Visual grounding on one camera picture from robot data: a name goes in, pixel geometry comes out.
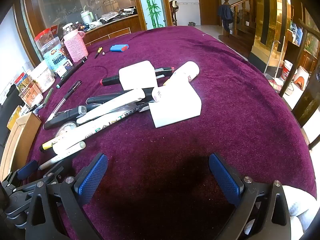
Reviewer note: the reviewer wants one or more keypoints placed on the dark blue jacket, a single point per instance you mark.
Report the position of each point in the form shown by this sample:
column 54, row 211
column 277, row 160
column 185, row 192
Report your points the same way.
column 225, row 16

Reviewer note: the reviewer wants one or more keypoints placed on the white and orange stool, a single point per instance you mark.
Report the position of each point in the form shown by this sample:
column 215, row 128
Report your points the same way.
column 302, row 78

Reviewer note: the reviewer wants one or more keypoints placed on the wooden staircase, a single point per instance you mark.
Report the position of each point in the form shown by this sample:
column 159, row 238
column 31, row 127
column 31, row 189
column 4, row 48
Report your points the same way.
column 241, row 22

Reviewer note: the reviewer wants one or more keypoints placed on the green pen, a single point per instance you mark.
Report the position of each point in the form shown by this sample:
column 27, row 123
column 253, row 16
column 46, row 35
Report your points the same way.
column 48, row 95

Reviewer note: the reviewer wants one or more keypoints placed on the person's light grey clothing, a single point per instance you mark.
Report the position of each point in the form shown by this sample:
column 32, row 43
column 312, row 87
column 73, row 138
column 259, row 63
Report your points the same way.
column 298, row 207

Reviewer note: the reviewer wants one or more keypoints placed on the clear jar with red lid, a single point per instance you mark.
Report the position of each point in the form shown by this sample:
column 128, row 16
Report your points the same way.
column 45, row 38

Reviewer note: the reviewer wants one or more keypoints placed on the orange print box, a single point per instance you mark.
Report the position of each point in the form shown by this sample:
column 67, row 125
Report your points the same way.
column 31, row 93

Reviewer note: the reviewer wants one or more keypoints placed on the blue and red box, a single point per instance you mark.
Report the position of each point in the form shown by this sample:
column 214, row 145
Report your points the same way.
column 119, row 48

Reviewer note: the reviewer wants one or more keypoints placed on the purple velvet tablecloth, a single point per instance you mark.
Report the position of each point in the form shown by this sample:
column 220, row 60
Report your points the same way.
column 200, row 135

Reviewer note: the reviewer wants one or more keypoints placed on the long black pen teal tip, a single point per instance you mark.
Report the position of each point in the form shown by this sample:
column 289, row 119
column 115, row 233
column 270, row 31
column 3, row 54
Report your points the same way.
column 72, row 71

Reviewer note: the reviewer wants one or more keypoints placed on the bamboo print glass panel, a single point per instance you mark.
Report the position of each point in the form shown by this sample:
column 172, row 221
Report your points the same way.
column 151, row 3

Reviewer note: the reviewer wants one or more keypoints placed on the brown cardboard box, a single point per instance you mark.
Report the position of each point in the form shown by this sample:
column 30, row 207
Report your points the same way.
column 21, row 140

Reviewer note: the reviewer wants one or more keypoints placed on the large white pen holder box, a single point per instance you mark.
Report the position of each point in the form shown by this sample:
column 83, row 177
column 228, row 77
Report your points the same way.
column 175, row 105

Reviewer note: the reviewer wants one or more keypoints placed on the white bucket with red label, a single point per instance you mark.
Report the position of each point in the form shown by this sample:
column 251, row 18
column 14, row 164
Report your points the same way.
column 287, row 71

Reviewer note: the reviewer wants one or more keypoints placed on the yellow and black screwdriver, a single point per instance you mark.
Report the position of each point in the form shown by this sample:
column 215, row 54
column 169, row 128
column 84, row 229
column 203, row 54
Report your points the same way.
column 98, row 52

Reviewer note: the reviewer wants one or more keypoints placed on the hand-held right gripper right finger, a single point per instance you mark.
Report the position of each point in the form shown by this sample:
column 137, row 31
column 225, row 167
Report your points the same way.
column 225, row 180

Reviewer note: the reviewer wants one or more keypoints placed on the black gel pen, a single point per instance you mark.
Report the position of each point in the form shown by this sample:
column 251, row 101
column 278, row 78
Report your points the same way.
column 67, row 95

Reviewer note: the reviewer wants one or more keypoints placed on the black marker with grey cap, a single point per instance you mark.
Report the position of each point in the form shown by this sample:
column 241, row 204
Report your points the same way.
column 65, row 118

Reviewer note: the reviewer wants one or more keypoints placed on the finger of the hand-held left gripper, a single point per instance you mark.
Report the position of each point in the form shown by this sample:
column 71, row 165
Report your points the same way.
column 28, row 169
column 53, row 171

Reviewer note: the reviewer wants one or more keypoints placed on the metal pot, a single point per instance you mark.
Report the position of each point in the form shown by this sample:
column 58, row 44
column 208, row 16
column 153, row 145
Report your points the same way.
column 289, row 88

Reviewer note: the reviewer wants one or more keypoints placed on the wooden counter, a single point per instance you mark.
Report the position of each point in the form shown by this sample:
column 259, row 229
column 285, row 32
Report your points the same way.
column 112, row 28

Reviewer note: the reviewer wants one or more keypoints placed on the bottle with pink knit sleeve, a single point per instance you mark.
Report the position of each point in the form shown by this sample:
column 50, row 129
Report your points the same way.
column 75, row 46

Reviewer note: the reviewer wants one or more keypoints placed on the white paint marker yellow cap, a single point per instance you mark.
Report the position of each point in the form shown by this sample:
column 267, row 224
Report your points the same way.
column 100, row 127

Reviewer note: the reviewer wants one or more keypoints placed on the gold mirrored pillar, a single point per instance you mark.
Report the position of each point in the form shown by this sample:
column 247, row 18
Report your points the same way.
column 271, row 22

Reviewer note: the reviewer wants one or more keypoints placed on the blue label plastic jar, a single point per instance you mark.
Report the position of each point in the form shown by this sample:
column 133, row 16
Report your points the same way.
column 55, row 57

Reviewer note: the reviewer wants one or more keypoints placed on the small white pen holder box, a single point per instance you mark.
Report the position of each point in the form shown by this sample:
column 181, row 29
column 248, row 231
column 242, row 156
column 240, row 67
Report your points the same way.
column 137, row 76

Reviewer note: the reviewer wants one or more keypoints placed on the wooden door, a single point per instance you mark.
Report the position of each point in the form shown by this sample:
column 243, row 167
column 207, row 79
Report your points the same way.
column 208, row 2

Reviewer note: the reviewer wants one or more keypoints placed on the black marker with pink end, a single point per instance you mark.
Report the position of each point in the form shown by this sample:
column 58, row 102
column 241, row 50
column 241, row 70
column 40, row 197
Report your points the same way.
column 156, row 94

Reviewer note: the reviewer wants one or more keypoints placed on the white plastic bottle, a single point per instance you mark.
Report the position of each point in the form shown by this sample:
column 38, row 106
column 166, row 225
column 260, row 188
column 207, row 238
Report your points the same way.
column 183, row 71

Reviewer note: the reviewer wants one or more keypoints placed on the thin silver marker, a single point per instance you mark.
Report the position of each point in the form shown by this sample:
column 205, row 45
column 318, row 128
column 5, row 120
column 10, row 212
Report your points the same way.
column 53, row 161

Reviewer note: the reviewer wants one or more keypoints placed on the short white capped pen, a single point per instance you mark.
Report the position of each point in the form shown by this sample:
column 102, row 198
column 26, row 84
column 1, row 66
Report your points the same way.
column 68, row 148

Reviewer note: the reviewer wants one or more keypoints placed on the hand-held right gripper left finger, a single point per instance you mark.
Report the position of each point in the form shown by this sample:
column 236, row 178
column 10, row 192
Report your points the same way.
column 92, row 178

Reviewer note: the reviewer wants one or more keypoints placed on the white thermos jug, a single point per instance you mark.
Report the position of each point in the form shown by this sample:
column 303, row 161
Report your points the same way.
column 86, row 17

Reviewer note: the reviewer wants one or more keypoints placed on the dark wooden chair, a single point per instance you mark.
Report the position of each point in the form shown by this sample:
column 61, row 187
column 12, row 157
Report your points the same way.
column 303, row 62

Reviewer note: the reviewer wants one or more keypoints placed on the round metal tin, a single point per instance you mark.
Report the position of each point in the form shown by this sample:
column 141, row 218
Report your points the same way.
column 65, row 129

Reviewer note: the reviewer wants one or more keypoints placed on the etched glass partition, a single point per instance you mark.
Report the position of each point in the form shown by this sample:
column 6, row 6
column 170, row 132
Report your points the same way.
column 82, row 0

